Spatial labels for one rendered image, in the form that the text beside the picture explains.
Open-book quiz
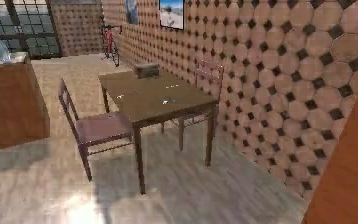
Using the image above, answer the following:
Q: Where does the brown wooden dining table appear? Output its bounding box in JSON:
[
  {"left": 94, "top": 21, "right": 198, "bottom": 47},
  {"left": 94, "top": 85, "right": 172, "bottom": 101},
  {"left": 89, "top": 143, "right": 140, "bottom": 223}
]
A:
[{"left": 98, "top": 68, "right": 220, "bottom": 196}]

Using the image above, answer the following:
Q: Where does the dark red wooden chair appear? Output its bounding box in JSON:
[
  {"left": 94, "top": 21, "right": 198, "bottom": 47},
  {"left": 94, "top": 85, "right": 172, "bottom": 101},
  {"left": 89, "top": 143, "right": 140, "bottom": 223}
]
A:
[
  {"left": 57, "top": 78, "right": 135, "bottom": 183},
  {"left": 160, "top": 60, "right": 226, "bottom": 152}
]

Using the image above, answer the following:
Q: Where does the brown box on table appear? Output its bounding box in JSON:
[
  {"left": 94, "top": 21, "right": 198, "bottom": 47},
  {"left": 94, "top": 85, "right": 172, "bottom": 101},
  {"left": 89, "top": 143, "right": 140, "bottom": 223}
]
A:
[{"left": 133, "top": 63, "right": 161, "bottom": 80}]

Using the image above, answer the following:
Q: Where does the red bicycle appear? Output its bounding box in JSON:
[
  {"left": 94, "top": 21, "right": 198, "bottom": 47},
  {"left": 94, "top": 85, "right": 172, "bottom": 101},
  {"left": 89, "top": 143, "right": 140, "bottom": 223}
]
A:
[{"left": 100, "top": 24, "right": 123, "bottom": 68}]

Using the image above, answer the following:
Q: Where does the framed beach picture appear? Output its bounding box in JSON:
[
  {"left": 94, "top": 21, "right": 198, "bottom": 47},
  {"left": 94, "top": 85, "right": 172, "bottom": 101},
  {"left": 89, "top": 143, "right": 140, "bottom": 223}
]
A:
[{"left": 158, "top": 0, "right": 186, "bottom": 31}]

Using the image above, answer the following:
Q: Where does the framed blue grey picture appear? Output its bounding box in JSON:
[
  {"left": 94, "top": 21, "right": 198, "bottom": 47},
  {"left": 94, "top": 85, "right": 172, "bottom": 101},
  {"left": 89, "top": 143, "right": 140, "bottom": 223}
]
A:
[{"left": 125, "top": 0, "right": 139, "bottom": 25}]

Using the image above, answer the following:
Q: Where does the brown wooden counter cabinet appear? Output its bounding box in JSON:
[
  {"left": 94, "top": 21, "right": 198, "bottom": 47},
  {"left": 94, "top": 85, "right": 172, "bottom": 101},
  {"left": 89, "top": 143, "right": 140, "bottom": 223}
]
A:
[{"left": 0, "top": 51, "right": 51, "bottom": 153}]

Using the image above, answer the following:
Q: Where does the large dark grid window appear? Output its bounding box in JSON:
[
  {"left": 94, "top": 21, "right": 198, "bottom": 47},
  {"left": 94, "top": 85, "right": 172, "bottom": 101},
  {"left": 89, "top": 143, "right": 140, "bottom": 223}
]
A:
[{"left": 0, "top": 0, "right": 63, "bottom": 60}]

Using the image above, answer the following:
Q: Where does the orange wooden door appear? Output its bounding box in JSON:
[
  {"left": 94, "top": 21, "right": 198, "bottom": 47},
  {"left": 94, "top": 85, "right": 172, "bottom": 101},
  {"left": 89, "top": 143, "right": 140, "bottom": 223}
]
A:
[{"left": 301, "top": 71, "right": 358, "bottom": 224}]

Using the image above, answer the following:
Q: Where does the clear glass bottle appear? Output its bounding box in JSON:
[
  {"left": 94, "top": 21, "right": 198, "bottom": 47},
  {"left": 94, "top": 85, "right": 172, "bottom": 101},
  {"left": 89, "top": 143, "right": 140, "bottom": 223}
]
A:
[{"left": 0, "top": 34, "right": 12, "bottom": 64}]

